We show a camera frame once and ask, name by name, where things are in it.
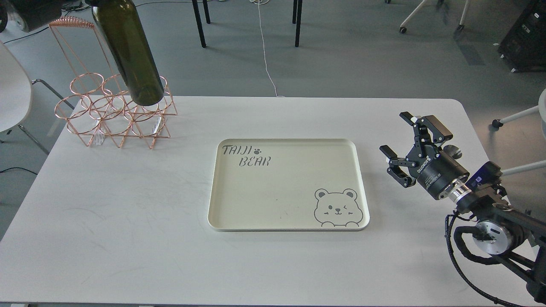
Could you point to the copper wire wine rack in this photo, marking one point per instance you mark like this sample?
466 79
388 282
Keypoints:
99 106

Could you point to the black equipment case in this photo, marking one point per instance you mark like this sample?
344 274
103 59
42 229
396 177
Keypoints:
524 46

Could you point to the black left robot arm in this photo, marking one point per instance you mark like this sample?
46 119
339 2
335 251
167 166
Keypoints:
29 15

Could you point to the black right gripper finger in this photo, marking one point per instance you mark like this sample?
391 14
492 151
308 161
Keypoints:
410 119
388 152

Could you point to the white chair base right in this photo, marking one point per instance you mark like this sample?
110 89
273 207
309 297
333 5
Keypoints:
525 131

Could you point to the cream bear serving tray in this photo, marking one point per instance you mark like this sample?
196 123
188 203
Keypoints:
287 185

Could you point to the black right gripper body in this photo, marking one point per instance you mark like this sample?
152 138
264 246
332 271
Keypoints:
426 163

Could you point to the white rolling chair legs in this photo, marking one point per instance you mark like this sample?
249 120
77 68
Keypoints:
430 12

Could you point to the silver metal jigger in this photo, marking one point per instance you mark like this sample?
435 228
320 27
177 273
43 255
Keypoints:
453 151

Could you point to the dark green wine bottle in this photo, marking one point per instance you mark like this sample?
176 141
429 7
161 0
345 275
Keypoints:
120 25

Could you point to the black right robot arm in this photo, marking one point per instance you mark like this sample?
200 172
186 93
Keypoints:
485 228

